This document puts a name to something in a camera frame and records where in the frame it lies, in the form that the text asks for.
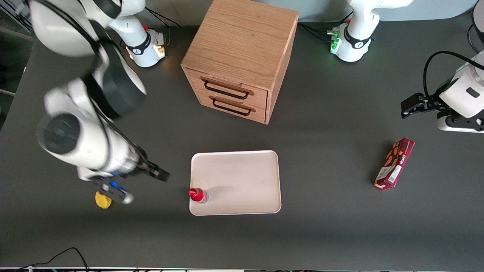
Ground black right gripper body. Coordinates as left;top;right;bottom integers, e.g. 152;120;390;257
130;148;161;179

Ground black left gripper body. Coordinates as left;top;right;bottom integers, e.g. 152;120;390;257
419;94;451;114

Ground red coke bottle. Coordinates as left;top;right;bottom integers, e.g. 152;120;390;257
189;187;209;204

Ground beige plastic tray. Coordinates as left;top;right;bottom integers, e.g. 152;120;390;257
189;150;282;216

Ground red snack box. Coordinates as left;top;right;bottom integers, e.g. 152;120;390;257
374;138;415;191

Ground yellow lemon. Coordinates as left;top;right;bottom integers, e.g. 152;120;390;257
95;191;113;210

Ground wooden drawer cabinet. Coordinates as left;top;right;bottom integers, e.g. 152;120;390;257
181;0;299;125

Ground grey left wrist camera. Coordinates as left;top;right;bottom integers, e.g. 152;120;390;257
437;113;484;134

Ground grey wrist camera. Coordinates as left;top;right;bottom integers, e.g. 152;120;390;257
90;175;135;205
437;113;484;134

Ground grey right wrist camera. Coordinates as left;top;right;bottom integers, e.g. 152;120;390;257
90;175;135;205

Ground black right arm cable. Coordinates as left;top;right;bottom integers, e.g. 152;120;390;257
42;0;152;164

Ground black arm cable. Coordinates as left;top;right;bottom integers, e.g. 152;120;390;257
423;51;484;99
42;0;152;164

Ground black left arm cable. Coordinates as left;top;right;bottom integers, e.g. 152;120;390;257
423;51;484;99

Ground wooden drawer with black handle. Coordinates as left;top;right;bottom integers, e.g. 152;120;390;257
186;69;268;109
194;90;267;124

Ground black cable at table edge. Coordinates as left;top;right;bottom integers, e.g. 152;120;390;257
15;247;90;272

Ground black left base cables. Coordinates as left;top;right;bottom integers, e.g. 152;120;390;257
298;11;354;43

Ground black base cables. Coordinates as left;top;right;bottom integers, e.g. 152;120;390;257
145;7;182;48
298;11;354;43

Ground black right base cables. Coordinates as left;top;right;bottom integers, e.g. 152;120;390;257
145;7;182;48

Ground grey metal frame rail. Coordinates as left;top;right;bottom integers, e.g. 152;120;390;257
0;0;33;32

